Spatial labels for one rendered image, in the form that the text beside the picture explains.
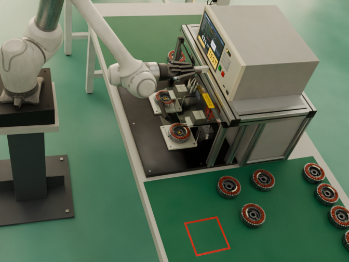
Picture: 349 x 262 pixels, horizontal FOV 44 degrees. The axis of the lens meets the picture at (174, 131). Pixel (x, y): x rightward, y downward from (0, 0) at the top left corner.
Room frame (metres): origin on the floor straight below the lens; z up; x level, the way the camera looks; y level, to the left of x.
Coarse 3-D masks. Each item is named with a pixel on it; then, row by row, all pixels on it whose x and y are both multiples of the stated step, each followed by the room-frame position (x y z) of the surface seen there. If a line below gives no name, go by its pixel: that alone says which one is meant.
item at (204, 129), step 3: (198, 126) 1.58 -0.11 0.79; (201, 126) 1.56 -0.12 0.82; (204, 126) 1.56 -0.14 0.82; (198, 129) 1.57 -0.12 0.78; (201, 129) 1.55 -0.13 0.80; (204, 129) 1.54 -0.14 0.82; (207, 129) 1.54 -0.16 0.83; (210, 129) 1.55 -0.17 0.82; (201, 132) 1.54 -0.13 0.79; (204, 132) 1.52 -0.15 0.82; (207, 132) 1.52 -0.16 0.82; (210, 132) 1.53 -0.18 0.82; (213, 132) 1.54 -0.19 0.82; (201, 135) 1.54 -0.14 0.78; (204, 135) 1.51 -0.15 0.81; (210, 135) 1.53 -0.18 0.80; (204, 138) 1.52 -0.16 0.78; (210, 138) 1.54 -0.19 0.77
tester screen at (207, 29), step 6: (204, 18) 1.81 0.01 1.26; (204, 24) 1.80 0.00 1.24; (210, 24) 1.75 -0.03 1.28; (204, 30) 1.78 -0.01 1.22; (210, 30) 1.74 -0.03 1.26; (204, 36) 1.77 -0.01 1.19; (210, 36) 1.72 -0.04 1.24; (216, 36) 1.68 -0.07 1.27; (210, 42) 1.71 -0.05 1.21; (216, 42) 1.67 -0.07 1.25; (222, 42) 1.62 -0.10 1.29; (222, 48) 1.61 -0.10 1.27
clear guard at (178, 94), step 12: (156, 96) 1.46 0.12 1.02; (168, 96) 1.44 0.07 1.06; (180, 96) 1.46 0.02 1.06; (192, 96) 1.48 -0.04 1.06; (168, 108) 1.38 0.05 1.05; (180, 108) 1.38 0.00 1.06; (192, 108) 1.40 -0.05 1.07; (204, 108) 1.43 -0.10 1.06; (216, 108) 1.45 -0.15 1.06; (180, 120) 1.31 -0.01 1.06; (192, 120) 1.33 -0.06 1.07; (204, 120) 1.35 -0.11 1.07; (216, 120) 1.37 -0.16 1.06; (168, 132) 1.27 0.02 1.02
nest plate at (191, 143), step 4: (160, 128) 1.51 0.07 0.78; (164, 128) 1.51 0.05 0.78; (164, 132) 1.48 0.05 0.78; (164, 136) 1.46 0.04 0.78; (192, 136) 1.51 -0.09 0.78; (168, 140) 1.44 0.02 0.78; (188, 140) 1.47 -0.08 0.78; (192, 140) 1.48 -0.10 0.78; (168, 144) 1.41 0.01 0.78; (172, 144) 1.42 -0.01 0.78; (176, 144) 1.43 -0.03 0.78; (180, 144) 1.43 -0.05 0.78; (184, 144) 1.44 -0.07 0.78; (188, 144) 1.45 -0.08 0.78; (192, 144) 1.46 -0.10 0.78; (196, 144) 1.46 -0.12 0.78; (168, 148) 1.39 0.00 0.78; (172, 148) 1.40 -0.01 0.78; (176, 148) 1.40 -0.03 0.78; (180, 148) 1.42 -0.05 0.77
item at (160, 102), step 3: (159, 99) 1.40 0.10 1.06; (159, 102) 1.39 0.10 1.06; (162, 102) 1.39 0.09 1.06; (159, 105) 1.38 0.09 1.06; (162, 105) 1.37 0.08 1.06; (162, 108) 1.36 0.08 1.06; (162, 111) 1.34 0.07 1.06; (165, 111) 1.34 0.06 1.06; (165, 114) 1.32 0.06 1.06; (165, 117) 1.31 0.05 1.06; (168, 117) 1.32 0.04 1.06; (168, 120) 1.32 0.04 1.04
